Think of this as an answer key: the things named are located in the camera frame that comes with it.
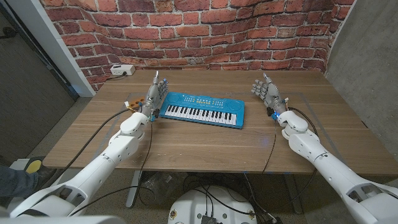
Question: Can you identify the black box on robot base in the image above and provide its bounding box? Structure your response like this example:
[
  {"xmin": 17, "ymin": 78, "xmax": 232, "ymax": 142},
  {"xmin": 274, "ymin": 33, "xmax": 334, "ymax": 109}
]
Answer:
[{"xmin": 200, "ymin": 214, "xmax": 218, "ymax": 224}]

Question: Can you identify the white door frame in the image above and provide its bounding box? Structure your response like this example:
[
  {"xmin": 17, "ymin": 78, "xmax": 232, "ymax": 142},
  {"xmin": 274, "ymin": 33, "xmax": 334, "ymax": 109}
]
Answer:
[{"xmin": 6, "ymin": 0, "xmax": 96, "ymax": 98}]

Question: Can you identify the black cable over robot base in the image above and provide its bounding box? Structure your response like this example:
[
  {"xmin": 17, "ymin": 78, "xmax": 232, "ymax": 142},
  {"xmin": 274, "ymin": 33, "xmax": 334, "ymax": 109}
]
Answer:
[{"xmin": 194, "ymin": 185, "xmax": 259, "ymax": 217}]

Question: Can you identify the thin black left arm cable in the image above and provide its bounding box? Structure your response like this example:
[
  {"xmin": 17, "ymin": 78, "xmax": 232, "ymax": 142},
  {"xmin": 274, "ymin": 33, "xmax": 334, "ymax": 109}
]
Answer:
[{"xmin": 68, "ymin": 120, "xmax": 155, "ymax": 217}]

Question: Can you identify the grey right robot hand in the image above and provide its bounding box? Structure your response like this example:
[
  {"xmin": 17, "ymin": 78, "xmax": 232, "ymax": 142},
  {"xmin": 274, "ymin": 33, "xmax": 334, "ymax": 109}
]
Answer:
[{"xmin": 251, "ymin": 73, "xmax": 287, "ymax": 116}]

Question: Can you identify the person's leg in blue jeans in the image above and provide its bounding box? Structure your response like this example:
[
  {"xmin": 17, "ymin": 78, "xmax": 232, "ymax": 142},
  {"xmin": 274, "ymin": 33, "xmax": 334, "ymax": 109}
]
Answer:
[{"xmin": 0, "ymin": 164, "xmax": 40, "ymax": 199}]

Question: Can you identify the white power strip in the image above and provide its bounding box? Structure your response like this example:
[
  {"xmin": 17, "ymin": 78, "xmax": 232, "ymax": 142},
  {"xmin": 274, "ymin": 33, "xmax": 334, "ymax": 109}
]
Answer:
[{"xmin": 109, "ymin": 64, "xmax": 136, "ymax": 77}]

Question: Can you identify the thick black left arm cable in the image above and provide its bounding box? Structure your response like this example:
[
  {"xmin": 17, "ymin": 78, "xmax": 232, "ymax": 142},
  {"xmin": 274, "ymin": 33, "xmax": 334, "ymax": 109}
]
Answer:
[{"xmin": 51, "ymin": 107, "xmax": 144, "ymax": 187}]

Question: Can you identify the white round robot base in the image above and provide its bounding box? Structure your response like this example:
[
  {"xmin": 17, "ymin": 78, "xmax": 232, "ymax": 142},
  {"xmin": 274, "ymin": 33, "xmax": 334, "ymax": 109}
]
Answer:
[{"xmin": 167, "ymin": 185, "xmax": 258, "ymax": 224}]

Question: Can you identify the grey table leg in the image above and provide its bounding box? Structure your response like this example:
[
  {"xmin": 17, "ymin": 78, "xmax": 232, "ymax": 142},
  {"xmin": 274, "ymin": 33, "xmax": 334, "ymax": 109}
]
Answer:
[{"xmin": 284, "ymin": 174, "xmax": 304, "ymax": 215}]

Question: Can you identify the black power strip cable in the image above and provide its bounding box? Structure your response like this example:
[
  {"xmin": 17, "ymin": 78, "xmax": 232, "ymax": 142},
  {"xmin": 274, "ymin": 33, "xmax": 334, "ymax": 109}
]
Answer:
[{"xmin": 106, "ymin": 72, "xmax": 128, "ymax": 82}]

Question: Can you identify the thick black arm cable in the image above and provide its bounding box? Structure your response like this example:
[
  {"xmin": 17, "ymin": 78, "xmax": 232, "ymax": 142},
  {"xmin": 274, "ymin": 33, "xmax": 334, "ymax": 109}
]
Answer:
[
  {"xmin": 51, "ymin": 107, "xmax": 144, "ymax": 187},
  {"xmin": 287, "ymin": 106, "xmax": 320, "ymax": 203}
]

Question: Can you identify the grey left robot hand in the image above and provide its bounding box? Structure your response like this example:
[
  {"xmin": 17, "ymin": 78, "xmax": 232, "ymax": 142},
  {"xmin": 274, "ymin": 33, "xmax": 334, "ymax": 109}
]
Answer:
[{"xmin": 141, "ymin": 70, "xmax": 169, "ymax": 118}]

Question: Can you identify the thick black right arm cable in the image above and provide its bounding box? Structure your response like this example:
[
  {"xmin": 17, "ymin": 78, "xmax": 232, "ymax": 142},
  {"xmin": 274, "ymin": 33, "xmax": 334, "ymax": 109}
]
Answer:
[{"xmin": 287, "ymin": 106, "xmax": 320, "ymax": 203}]

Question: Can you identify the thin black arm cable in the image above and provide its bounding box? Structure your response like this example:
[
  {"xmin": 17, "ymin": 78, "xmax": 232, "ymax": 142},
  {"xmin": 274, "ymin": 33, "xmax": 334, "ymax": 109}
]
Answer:
[
  {"xmin": 261, "ymin": 119, "xmax": 278, "ymax": 174},
  {"xmin": 68, "ymin": 120, "xmax": 155, "ymax": 217}
]

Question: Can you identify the yellow and black floor pedal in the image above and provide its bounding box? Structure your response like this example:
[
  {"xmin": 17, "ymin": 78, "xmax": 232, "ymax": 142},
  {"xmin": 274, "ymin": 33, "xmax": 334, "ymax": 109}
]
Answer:
[{"xmin": 24, "ymin": 157, "xmax": 45, "ymax": 174}]

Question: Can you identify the red brick print backdrop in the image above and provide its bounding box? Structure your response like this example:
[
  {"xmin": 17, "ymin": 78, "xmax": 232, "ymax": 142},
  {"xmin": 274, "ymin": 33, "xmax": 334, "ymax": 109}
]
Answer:
[{"xmin": 39, "ymin": 0, "xmax": 355, "ymax": 93}]

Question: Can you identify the white robot torso edge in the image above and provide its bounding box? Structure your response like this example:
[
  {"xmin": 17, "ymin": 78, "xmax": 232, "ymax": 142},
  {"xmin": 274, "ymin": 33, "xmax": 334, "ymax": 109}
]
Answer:
[{"xmin": 0, "ymin": 215, "xmax": 127, "ymax": 224}]

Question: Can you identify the brown brick-shaped block with holes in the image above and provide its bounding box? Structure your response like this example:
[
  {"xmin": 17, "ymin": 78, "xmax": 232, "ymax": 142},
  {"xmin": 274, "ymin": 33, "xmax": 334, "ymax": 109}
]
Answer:
[{"xmin": 127, "ymin": 96, "xmax": 146, "ymax": 109}]

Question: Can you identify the clear plastic bag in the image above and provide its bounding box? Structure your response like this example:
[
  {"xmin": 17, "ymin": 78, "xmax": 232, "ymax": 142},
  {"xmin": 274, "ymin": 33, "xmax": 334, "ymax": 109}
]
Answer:
[{"xmin": 144, "ymin": 172, "xmax": 183, "ymax": 202}]

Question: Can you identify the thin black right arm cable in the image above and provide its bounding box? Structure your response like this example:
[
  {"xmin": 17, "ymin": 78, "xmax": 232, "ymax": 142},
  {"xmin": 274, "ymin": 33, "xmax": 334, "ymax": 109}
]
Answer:
[{"xmin": 261, "ymin": 119, "xmax": 278, "ymax": 174}]

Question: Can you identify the white table leg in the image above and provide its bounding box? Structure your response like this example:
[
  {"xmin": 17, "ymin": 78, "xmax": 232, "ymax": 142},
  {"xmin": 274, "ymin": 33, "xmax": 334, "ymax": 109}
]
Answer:
[{"xmin": 125, "ymin": 170, "xmax": 143, "ymax": 208}]

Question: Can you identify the blue toy piano keyboard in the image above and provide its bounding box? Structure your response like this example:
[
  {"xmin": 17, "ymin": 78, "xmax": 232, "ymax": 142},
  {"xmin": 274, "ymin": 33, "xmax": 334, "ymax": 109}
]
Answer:
[{"xmin": 159, "ymin": 91, "xmax": 246, "ymax": 129}]

